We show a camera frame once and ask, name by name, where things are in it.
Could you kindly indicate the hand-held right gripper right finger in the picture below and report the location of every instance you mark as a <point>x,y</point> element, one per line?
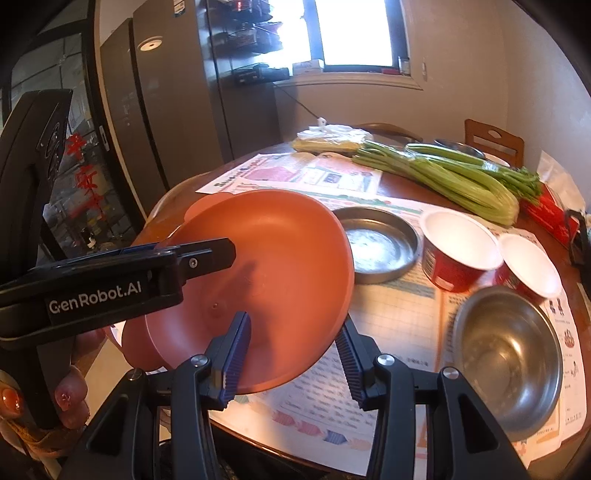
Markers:
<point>351,364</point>

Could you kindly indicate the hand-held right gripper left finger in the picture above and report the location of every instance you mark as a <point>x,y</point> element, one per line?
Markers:
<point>234,360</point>

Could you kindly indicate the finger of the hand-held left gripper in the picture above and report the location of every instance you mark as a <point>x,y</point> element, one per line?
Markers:
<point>207,258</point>

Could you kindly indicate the orange plastic bowl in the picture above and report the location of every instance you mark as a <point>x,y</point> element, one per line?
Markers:
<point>286,249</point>

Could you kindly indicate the shallow round metal plate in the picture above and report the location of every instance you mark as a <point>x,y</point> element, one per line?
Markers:
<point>378,244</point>

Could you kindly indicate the stainless steel bowl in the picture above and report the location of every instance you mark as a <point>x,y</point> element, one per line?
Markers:
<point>508,355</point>

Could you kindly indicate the person's left hand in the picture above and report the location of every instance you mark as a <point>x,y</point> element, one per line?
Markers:
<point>71,394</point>

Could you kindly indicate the printed text worksheet paper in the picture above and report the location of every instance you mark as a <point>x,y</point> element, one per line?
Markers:
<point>392,323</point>

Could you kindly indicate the glass door with red decal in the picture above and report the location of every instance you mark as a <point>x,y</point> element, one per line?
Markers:
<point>81,184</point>

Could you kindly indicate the colourful printed flyer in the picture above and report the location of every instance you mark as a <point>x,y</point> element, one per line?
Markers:
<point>300,173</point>

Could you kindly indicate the grey refrigerator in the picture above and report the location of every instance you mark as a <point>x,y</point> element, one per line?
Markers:
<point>175,115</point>

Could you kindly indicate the large red paper bowl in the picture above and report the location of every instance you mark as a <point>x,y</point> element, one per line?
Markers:
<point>461,240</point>

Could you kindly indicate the plastic bag of yellow chives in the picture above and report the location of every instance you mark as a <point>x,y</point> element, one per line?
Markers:
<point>332,137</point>

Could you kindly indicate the thick celery bunch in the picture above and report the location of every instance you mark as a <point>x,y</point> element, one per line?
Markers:
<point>461,191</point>

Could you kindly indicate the small red paper bowl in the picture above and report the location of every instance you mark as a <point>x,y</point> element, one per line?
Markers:
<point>531,263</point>

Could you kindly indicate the small box on sill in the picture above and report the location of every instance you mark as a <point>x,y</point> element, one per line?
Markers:
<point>308,67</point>

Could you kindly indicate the worksheet paper with figures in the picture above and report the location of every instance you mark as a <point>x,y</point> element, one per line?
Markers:
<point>567,323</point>

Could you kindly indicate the curved wooden chair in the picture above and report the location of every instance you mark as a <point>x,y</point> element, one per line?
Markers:
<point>392,130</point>

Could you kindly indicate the steel basin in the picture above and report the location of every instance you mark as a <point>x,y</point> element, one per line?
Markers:
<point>461,147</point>

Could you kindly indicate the red tissue box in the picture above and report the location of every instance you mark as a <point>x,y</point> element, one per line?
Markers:
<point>549,217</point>

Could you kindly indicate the leafy celery bunch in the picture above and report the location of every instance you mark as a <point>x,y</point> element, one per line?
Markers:
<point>519,179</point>

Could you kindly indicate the small patterned bowl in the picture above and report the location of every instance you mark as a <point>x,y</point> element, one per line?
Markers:
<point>497,160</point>

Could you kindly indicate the wooden chair with slot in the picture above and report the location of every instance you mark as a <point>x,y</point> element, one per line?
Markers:
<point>494,148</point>

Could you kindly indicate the window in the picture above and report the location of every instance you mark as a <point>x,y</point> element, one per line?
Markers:
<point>355,32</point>

